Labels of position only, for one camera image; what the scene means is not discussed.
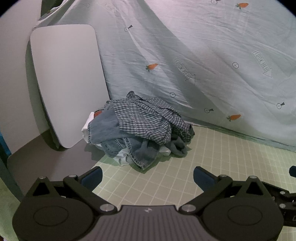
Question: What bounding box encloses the carrot print bed sheet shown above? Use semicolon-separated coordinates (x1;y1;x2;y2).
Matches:
38;0;296;152

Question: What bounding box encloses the teal cloth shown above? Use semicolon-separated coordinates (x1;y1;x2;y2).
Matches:
0;130;23;197

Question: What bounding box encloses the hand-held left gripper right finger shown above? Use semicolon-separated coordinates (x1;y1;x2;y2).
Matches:
179;166;270;214

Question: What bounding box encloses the pile of denim clothes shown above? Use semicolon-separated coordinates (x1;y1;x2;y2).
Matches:
81;111;173;166

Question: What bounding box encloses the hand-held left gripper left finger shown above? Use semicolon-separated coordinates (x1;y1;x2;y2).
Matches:
30;166;118;214

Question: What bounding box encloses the blue white checked shirt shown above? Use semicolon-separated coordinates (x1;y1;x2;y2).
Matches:
104;91;195;145

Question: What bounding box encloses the white rounded board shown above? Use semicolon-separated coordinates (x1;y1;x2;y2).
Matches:
30;24;110;149

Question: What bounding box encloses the grey-blue knit garment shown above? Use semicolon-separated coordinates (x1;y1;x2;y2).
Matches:
170;125;196;158

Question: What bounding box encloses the green grid mat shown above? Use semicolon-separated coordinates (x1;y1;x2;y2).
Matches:
91;123;296;241

